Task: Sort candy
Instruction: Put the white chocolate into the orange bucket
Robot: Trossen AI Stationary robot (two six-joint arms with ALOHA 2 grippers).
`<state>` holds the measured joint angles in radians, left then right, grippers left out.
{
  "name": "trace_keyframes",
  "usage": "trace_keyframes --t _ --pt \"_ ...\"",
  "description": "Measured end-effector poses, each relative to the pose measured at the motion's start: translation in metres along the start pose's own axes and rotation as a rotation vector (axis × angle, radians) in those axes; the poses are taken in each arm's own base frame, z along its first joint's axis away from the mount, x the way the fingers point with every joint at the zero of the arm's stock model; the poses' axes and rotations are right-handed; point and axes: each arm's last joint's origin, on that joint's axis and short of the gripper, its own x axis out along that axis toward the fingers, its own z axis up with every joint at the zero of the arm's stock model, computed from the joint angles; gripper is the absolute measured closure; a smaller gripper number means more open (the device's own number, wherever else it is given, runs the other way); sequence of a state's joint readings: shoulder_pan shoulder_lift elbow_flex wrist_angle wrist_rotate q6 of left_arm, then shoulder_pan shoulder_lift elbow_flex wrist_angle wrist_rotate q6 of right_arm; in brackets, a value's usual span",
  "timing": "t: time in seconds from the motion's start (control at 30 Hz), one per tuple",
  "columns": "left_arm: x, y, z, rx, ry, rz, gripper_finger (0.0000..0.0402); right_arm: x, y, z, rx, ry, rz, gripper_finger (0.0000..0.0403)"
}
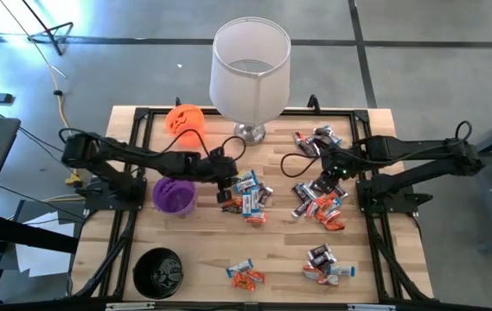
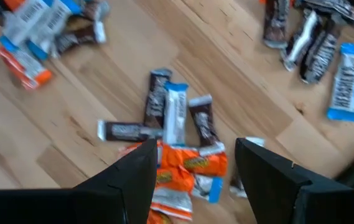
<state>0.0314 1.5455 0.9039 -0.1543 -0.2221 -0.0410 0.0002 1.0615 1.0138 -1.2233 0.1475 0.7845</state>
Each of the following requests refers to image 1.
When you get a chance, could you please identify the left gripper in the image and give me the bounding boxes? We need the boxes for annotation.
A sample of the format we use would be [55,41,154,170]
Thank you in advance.
[200,155,240,205]

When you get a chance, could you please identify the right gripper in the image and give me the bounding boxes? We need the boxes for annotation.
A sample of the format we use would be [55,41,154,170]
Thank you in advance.
[316,145,361,195]

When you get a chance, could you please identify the purple plastic bucket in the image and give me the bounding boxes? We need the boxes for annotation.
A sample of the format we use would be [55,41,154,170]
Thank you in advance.
[152,175,198,217]

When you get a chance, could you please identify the orange pumpkin bucket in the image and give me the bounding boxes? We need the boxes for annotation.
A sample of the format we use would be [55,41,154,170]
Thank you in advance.
[165,103,207,150]

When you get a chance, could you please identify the black plastic bucket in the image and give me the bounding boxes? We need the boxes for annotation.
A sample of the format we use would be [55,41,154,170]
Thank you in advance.
[132,246,185,301]

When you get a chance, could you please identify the white shade silver table lamp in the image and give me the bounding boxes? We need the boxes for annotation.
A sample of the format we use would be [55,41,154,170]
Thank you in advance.
[208,16,292,147]

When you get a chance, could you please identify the white paper sheets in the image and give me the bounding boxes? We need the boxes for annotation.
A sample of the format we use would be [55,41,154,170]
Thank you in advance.
[14,210,78,278]

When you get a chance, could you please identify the black crossbar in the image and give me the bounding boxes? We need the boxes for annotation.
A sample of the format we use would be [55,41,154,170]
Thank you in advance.
[0,211,80,256]

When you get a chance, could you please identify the black metal stand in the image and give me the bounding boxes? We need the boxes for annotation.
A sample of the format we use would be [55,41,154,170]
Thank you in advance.
[20,0,75,57]

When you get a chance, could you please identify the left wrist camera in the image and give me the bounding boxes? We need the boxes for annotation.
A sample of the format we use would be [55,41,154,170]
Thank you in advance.
[208,146,230,163]

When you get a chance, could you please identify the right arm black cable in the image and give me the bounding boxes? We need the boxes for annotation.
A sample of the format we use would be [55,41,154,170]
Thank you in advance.
[279,119,475,180]

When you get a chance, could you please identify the black aluminium table frame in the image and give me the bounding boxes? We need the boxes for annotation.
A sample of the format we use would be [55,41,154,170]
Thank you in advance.
[70,93,435,306]

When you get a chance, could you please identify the yellow floor cable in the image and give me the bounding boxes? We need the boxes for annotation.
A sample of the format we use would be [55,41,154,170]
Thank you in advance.
[0,0,78,176]

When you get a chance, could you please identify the thin black cable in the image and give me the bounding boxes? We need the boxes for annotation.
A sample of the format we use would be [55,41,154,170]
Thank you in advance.
[0,98,67,155]

